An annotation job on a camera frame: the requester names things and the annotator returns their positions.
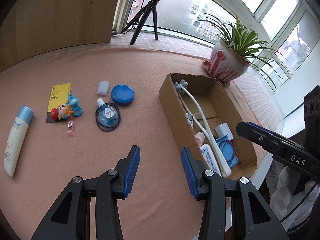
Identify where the white power adapter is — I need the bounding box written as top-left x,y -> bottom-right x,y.
214,122 -> 234,140

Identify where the maroon hair tie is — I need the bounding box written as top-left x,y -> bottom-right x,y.
217,139 -> 237,167

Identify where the pink cream tube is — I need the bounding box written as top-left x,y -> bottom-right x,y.
194,132 -> 205,147

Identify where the patterned lighter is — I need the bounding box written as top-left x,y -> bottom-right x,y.
185,113 -> 193,129

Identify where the cartoon doll keychain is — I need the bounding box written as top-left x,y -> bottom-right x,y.
50,103 -> 73,121

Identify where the blue eye drop bottle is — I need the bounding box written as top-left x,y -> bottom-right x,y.
97,98 -> 119,128

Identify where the small translucent white cap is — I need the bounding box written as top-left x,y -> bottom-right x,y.
97,81 -> 110,95

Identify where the blue round lid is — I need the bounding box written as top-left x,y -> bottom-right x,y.
111,84 -> 135,106

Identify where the right white gloved hand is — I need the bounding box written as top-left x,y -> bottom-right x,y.
270,167 -> 319,231

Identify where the pink checkered cloth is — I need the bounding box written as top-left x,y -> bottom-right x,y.
234,67 -> 284,134

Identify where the cardboard box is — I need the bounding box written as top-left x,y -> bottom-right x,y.
158,73 -> 258,181

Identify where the white blue sunscreen tube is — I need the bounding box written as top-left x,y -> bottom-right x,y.
4,105 -> 34,178

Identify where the small pink badge clip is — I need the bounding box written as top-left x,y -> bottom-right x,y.
67,121 -> 75,136

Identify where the potted spider plant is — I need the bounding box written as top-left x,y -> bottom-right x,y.
201,13 -> 277,88

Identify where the white grey massage roller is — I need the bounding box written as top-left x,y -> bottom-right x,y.
173,79 -> 232,178

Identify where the pink table mat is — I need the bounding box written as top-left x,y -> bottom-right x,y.
0,47 -> 267,240

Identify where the yellow black card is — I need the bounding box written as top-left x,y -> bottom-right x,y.
46,83 -> 72,123

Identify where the light wooden board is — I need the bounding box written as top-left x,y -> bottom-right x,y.
1,0 -> 118,70

